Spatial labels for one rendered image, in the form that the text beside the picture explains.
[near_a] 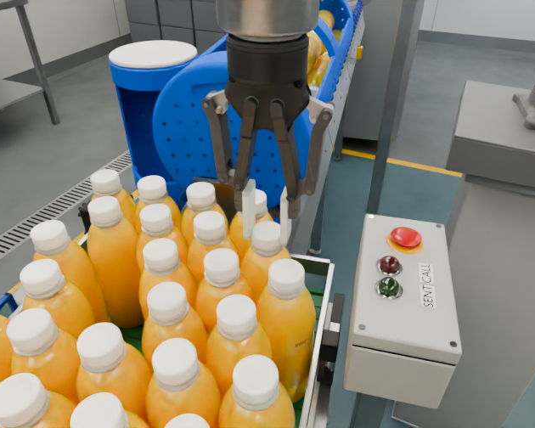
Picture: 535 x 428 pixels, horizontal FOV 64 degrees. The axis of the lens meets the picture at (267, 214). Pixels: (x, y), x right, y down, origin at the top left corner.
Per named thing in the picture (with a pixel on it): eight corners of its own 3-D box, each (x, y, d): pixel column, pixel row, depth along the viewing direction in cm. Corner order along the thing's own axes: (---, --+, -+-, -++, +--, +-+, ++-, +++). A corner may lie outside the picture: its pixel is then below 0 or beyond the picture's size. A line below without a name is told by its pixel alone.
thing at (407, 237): (419, 234, 53) (421, 228, 52) (420, 254, 50) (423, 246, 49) (390, 230, 53) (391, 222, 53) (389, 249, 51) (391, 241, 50)
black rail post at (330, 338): (335, 366, 61) (340, 329, 56) (332, 385, 58) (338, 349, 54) (319, 363, 61) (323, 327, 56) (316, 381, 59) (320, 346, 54)
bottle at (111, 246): (145, 287, 72) (123, 196, 61) (161, 314, 68) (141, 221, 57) (104, 305, 69) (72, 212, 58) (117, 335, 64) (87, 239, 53)
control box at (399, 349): (427, 278, 61) (445, 222, 55) (437, 411, 45) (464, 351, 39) (356, 267, 63) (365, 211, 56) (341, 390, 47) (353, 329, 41)
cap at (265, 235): (272, 259, 51) (272, 248, 50) (244, 247, 53) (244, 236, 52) (289, 241, 53) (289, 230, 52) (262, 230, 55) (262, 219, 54)
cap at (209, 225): (196, 245, 53) (194, 234, 52) (193, 227, 56) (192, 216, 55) (228, 241, 54) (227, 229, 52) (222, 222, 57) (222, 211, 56)
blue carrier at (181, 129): (354, 67, 146) (352, -27, 130) (316, 217, 77) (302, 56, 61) (273, 72, 153) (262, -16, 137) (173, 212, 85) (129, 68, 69)
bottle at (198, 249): (199, 350, 62) (184, 255, 51) (194, 313, 68) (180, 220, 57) (246, 340, 64) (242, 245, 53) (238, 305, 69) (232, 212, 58)
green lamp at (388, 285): (398, 284, 46) (401, 276, 45) (398, 299, 44) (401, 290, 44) (378, 280, 47) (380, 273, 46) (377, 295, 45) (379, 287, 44)
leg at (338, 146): (341, 157, 294) (352, 65, 257) (340, 161, 289) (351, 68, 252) (333, 156, 295) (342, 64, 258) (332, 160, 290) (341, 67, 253)
